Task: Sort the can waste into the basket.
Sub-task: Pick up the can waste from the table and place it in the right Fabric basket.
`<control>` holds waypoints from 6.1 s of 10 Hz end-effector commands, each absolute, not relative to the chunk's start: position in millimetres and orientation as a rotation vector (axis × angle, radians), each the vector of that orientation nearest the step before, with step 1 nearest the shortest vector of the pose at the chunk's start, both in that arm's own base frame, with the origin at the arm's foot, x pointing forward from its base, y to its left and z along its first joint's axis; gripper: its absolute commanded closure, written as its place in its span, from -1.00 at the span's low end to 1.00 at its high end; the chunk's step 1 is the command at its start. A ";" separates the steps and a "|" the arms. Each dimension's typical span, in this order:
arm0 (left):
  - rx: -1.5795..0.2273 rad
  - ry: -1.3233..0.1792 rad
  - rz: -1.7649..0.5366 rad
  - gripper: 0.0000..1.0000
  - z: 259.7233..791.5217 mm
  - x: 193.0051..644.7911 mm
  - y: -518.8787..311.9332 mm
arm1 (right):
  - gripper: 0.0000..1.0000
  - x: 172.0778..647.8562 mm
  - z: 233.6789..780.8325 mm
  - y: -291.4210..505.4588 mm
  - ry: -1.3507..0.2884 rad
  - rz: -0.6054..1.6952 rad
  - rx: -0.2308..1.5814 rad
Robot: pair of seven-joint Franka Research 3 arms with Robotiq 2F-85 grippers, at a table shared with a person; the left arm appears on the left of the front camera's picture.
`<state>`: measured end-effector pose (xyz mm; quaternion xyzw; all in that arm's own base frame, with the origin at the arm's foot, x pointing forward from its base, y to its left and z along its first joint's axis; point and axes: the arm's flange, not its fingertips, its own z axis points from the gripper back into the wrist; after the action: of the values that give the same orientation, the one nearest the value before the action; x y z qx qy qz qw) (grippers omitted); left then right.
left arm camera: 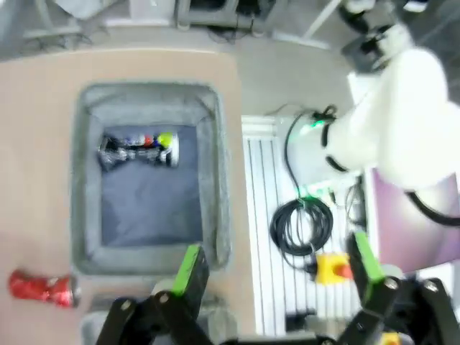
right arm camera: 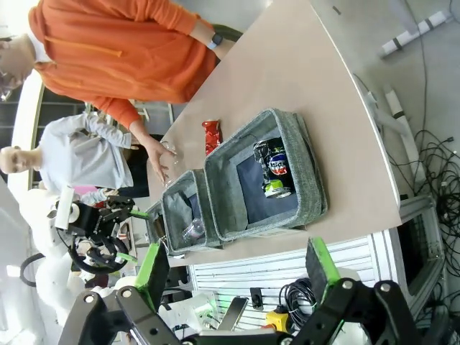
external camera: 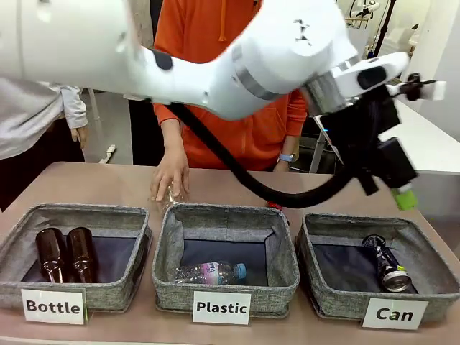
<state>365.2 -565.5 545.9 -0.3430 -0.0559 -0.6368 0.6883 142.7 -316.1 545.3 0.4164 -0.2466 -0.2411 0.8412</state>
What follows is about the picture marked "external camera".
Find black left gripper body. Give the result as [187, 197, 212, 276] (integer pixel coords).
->
[315, 98, 402, 170]

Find black drink can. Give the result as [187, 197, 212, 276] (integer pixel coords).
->
[361, 234, 411, 293]

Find plastic bottle with blue cap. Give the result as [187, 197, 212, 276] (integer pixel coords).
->
[168, 261, 248, 286]

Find brown glass bottle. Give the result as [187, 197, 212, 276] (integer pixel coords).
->
[65, 226, 100, 284]
[34, 229, 68, 284]

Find person's left forearm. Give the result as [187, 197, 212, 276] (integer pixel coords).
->
[283, 134, 299, 155]

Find person's right forearm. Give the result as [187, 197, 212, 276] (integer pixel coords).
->
[160, 118, 188, 162]

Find grey fabric basket Can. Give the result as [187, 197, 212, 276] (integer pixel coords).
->
[295, 211, 460, 323]

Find white label Can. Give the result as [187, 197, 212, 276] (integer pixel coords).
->
[362, 298, 429, 331]

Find grey fabric basket Plastic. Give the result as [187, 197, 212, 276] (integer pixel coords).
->
[151, 203, 301, 319]

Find grey fabric basket Bottle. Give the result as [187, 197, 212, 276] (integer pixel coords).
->
[0, 203, 154, 313]

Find person's right hand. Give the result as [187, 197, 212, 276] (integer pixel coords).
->
[149, 157, 190, 202]

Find grey sweater person's hand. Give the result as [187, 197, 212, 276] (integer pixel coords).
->
[70, 126, 88, 150]

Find large white background table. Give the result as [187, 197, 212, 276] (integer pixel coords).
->
[308, 98, 460, 174]

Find person in orange hoodie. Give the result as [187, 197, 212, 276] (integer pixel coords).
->
[152, 0, 310, 172]

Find white storage boxes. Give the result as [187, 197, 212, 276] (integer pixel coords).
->
[390, 24, 420, 55]

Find black tripod stand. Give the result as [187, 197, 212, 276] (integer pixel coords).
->
[372, 0, 398, 58]

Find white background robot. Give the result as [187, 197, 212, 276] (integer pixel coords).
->
[350, 0, 382, 19]

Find white label Plastic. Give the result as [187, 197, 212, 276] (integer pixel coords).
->
[192, 290, 252, 326]

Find small white floor object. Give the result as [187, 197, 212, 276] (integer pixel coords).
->
[98, 144, 118, 165]

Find person in grey sweater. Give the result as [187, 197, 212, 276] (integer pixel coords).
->
[0, 77, 89, 213]

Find white label Bottle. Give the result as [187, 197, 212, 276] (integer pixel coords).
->
[21, 288, 87, 326]

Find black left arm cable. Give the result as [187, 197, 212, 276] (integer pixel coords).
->
[168, 102, 364, 210]

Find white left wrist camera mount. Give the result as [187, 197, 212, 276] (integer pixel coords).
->
[386, 73, 447, 102]

